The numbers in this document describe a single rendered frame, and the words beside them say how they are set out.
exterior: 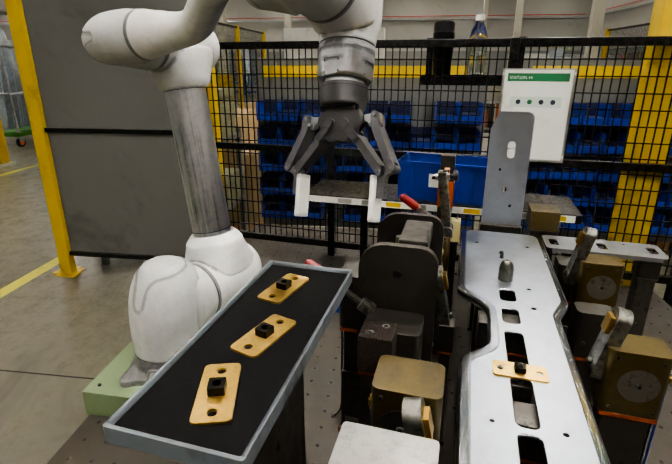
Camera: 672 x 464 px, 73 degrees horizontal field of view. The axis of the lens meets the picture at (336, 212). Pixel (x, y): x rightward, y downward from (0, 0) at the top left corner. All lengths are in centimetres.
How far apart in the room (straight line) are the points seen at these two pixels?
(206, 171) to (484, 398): 82
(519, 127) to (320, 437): 97
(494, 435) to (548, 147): 119
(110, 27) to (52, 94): 247
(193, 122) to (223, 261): 36
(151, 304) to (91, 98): 240
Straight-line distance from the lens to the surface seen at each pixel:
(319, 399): 118
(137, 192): 334
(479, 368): 81
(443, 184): 115
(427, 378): 64
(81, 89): 340
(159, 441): 45
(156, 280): 109
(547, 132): 171
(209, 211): 120
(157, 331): 112
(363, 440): 51
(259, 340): 55
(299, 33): 771
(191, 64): 118
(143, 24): 102
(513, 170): 143
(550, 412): 76
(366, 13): 72
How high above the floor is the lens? 147
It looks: 18 degrees down
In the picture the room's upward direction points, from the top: straight up
